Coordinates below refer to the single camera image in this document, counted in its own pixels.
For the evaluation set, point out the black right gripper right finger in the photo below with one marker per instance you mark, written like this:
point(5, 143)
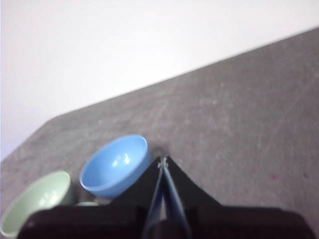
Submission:
point(224, 221)

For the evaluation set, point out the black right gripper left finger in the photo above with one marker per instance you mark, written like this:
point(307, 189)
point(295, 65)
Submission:
point(104, 221)

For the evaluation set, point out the blue ribbed bowl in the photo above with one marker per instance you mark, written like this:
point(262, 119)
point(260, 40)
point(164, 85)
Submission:
point(112, 161)

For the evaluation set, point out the pale green ribbed bowl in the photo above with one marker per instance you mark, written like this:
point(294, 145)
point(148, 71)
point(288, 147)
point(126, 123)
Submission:
point(37, 194)

